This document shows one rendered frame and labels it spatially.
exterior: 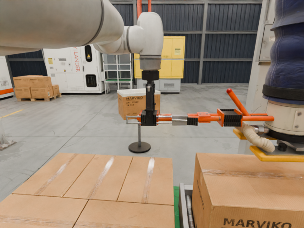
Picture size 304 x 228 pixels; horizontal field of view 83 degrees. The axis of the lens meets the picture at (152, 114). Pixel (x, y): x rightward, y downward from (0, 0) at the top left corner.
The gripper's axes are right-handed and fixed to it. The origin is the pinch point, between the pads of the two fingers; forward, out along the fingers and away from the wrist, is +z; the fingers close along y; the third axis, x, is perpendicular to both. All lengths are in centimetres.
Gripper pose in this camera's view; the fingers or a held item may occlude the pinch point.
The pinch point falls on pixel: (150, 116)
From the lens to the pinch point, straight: 77.9
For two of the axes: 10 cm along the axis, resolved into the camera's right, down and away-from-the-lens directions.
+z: 0.0, 9.6, 2.9
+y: 0.9, -2.9, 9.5
